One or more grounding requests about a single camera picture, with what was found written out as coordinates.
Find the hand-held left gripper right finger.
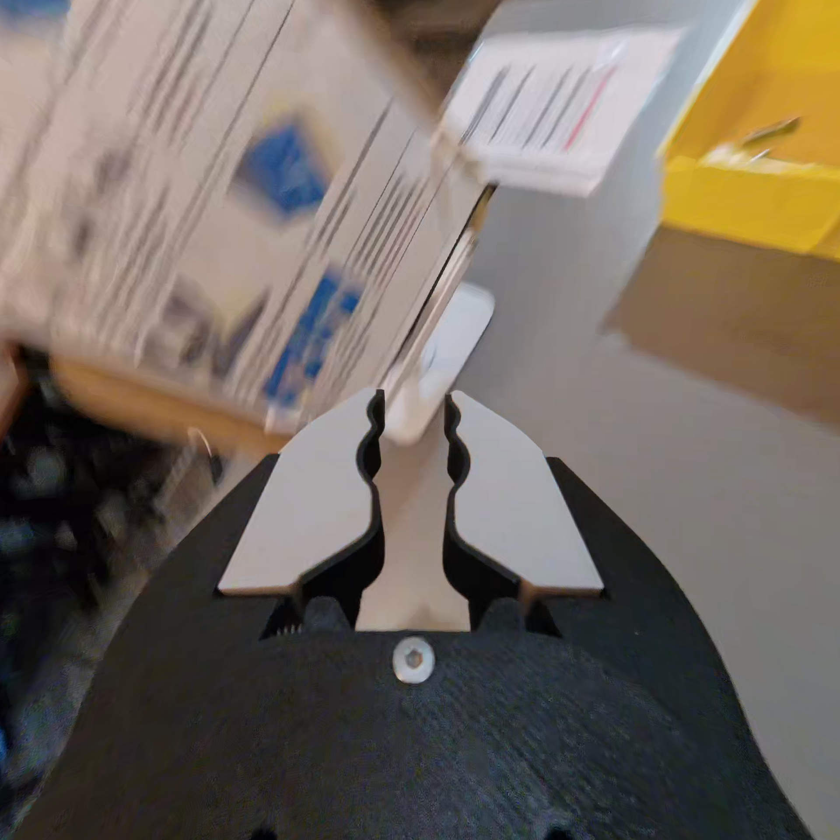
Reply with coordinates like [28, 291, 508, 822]
[443, 390, 605, 598]

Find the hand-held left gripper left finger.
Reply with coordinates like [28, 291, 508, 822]
[217, 388, 387, 598]

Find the yellow plastic bin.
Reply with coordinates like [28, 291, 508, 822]
[656, 0, 840, 257]

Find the grey desk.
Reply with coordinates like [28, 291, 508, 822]
[354, 0, 840, 840]

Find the printed instruction sheet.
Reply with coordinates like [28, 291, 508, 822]
[0, 0, 493, 434]

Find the laminated paper sheet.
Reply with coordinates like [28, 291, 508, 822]
[433, 26, 686, 198]

